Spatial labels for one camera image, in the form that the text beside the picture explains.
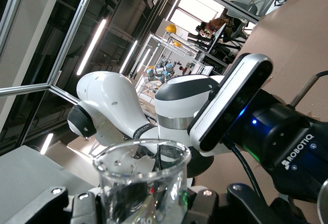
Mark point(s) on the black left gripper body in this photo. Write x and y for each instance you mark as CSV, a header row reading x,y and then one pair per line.
x,y
294,142

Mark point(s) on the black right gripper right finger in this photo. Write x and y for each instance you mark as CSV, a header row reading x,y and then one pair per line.
x,y
241,203

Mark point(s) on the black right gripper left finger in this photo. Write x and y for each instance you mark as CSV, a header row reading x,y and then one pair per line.
x,y
51,206

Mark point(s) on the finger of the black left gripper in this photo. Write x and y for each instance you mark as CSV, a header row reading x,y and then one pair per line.
x,y
294,213

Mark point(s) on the steel double jigger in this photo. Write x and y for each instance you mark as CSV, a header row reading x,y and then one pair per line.
x,y
324,203

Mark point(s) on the clear glass measuring beaker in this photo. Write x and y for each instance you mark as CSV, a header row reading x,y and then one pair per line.
x,y
153,174

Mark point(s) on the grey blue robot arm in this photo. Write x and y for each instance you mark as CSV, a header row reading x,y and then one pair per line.
x,y
160,73

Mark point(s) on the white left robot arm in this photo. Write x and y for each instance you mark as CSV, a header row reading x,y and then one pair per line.
x,y
110,106

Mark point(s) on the brown table mat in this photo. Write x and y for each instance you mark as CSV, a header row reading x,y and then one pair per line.
x,y
294,42

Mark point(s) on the yellow hard hat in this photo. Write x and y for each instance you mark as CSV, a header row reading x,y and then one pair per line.
x,y
177,44
171,28

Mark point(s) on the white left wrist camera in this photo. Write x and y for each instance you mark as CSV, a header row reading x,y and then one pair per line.
x,y
230,101

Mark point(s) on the aluminium overhead frame beam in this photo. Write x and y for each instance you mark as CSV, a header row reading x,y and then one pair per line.
x,y
69,39

